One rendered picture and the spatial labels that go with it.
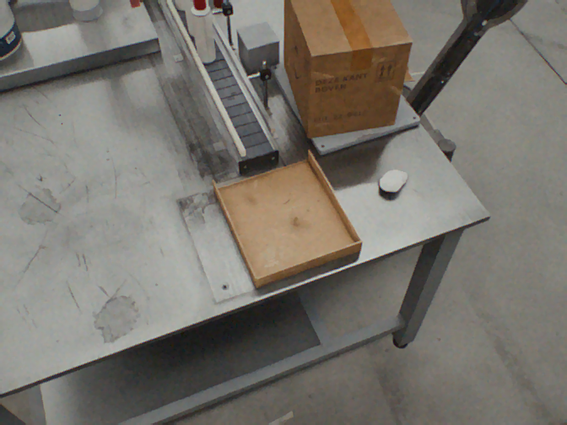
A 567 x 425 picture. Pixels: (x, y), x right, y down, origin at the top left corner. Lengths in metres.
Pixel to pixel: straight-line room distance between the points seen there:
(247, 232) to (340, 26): 0.53
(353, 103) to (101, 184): 0.66
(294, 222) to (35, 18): 1.07
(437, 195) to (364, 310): 0.84
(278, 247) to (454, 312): 1.08
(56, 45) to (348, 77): 0.90
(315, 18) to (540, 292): 1.45
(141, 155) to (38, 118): 0.33
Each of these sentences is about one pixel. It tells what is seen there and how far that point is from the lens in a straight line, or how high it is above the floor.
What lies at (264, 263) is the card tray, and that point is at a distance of 1.31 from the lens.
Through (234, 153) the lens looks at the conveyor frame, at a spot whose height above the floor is 0.88.
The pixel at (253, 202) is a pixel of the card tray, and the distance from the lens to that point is 1.41.
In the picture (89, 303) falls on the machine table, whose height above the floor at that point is 0.83.
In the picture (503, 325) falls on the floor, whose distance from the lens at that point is 2.30.
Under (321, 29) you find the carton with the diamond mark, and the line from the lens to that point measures 1.41.
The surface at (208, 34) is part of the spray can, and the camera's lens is 1.65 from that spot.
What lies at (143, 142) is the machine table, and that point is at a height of 0.83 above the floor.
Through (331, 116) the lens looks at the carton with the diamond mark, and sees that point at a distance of 1.48.
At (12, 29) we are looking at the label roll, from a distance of 1.89.
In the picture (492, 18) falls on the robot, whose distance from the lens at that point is 2.10.
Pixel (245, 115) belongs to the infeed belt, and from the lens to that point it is 1.54.
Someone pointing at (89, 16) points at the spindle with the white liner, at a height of 0.89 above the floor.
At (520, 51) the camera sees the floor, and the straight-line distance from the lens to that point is 3.38.
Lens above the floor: 1.96
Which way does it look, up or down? 55 degrees down
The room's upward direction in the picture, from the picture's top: straight up
